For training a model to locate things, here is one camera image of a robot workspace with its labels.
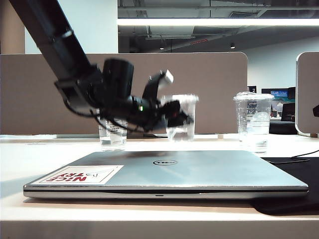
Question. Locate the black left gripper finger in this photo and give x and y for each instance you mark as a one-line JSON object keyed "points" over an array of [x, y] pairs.
{"points": [[180, 120], [172, 107]]}

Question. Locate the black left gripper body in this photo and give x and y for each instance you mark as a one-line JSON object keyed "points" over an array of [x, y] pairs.
{"points": [[142, 112]]}

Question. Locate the clear cup with white logo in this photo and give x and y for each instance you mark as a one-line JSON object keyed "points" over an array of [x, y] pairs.
{"points": [[189, 104]]}

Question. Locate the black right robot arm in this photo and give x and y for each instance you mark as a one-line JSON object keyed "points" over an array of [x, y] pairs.
{"points": [[316, 110]]}

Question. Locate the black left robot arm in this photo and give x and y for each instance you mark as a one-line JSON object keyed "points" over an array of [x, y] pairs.
{"points": [[59, 42]]}

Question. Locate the clear cup with paper label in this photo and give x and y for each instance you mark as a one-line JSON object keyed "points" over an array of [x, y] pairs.
{"points": [[113, 139]]}

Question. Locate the silver Dell laptop with sticker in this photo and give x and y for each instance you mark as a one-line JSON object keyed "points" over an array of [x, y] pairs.
{"points": [[189, 174]]}

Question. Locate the tall clear plastic cup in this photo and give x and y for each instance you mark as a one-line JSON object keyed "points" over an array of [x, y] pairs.
{"points": [[253, 124]]}

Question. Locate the wide brown desk partition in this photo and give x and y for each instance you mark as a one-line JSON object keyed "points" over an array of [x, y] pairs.
{"points": [[211, 84]]}

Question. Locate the black sign with number two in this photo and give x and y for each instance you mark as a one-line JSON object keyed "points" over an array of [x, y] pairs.
{"points": [[252, 89]]}

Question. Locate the black ceiling spotlight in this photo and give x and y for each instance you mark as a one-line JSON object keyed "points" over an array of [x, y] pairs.
{"points": [[232, 46]]}

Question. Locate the white ceiling light strip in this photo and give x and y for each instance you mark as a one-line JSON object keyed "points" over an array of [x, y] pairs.
{"points": [[211, 22]]}

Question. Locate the background computer monitor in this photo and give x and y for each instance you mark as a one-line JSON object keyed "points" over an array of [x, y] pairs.
{"points": [[279, 94]]}

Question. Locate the black office chair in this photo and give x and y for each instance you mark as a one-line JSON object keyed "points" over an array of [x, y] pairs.
{"points": [[289, 112]]}

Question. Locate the black desk mat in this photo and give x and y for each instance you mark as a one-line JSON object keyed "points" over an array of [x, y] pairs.
{"points": [[294, 181]]}

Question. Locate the brown partition with white edge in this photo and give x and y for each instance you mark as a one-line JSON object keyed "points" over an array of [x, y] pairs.
{"points": [[309, 82]]}

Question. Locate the grey ceiling ventilation duct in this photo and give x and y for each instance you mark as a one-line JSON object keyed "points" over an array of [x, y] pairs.
{"points": [[172, 32]]}

